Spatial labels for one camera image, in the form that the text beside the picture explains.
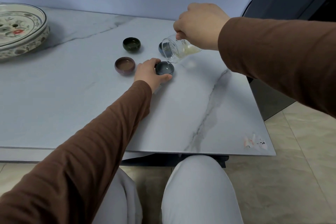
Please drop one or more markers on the person's right hand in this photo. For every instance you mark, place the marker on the person's right hand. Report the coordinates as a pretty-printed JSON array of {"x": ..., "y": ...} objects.
[{"x": 202, "y": 25}]

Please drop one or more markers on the person's left hand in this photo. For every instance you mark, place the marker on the person's left hand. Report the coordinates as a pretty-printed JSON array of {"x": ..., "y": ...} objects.
[{"x": 146, "y": 72}]

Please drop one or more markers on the person's right fingers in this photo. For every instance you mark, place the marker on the person's right fingers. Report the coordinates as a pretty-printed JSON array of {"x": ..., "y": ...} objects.
[{"x": 179, "y": 32}]

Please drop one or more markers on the person's left thumb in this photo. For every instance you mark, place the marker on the person's left thumb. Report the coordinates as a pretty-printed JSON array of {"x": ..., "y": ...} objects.
[{"x": 164, "y": 79}]

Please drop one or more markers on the dark blue tea cup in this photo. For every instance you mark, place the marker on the dark blue tea cup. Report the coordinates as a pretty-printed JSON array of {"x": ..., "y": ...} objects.
[{"x": 165, "y": 68}]

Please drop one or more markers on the clear glass pitcher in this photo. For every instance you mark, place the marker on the clear glass pitcher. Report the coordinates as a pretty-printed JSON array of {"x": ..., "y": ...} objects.
[{"x": 176, "y": 49}]

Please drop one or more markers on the person's left forearm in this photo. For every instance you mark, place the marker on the person's left forearm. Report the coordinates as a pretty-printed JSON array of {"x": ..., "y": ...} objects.
[{"x": 76, "y": 150}]

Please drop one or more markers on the person's right forearm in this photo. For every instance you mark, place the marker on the person's right forearm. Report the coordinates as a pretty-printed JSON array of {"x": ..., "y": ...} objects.
[{"x": 278, "y": 55}]

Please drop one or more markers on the blue grey tea cup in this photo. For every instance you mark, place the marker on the blue grey tea cup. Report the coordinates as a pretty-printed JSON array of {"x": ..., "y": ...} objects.
[{"x": 160, "y": 48}]

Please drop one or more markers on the brown purple tea cup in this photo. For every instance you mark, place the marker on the brown purple tea cup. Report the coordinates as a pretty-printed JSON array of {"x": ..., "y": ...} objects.
[{"x": 125, "y": 65}]

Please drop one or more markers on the dark green tea cup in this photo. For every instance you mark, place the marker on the dark green tea cup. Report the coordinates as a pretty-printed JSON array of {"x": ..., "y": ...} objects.
[{"x": 131, "y": 44}]

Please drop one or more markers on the dark grey cabinet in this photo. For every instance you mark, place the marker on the dark grey cabinet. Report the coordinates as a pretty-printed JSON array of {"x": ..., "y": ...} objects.
[{"x": 286, "y": 29}]

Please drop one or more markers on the torn white sticker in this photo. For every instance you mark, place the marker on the torn white sticker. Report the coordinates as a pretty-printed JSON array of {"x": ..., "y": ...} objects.
[{"x": 255, "y": 142}]

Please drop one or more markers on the person's right leg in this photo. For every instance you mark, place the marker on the person's right leg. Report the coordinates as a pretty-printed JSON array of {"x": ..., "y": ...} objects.
[{"x": 199, "y": 192}]

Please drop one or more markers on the person's leg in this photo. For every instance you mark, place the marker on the person's leg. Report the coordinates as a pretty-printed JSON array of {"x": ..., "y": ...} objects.
[
  {"x": 199, "y": 192},
  {"x": 119, "y": 202}
]

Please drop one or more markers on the person's left leg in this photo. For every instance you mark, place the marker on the person's left leg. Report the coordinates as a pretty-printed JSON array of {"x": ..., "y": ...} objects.
[{"x": 119, "y": 202}]

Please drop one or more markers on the floral ceramic tea tray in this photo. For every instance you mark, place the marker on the floral ceramic tea tray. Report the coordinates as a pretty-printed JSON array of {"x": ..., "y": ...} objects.
[{"x": 18, "y": 29}]

